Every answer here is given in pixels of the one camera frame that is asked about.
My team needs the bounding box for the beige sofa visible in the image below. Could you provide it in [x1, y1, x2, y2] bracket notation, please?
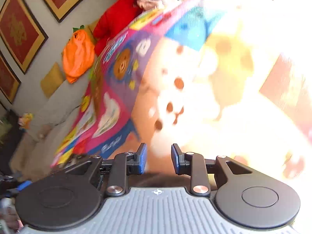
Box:
[10, 74, 89, 180]

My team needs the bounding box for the small yellow plush toy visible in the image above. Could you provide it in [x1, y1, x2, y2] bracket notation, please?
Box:
[18, 113, 34, 129]

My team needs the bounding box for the yellow square cushion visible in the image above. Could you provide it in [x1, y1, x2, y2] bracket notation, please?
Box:
[40, 62, 65, 98]

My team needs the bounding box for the colourful cartoon play mat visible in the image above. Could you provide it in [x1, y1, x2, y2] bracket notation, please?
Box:
[52, 0, 311, 179]

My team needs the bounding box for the red gold framed picture left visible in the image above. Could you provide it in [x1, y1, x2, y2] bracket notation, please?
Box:
[0, 53, 21, 104]

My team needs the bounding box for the orange pumpkin plush cushion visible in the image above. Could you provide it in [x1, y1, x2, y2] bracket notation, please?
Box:
[62, 26, 95, 83]

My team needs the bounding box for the red gold framed picture middle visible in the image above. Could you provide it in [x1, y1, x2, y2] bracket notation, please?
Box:
[1, 0, 48, 74]

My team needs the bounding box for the red padded jacket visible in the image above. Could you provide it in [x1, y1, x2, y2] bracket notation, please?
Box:
[94, 0, 145, 56]

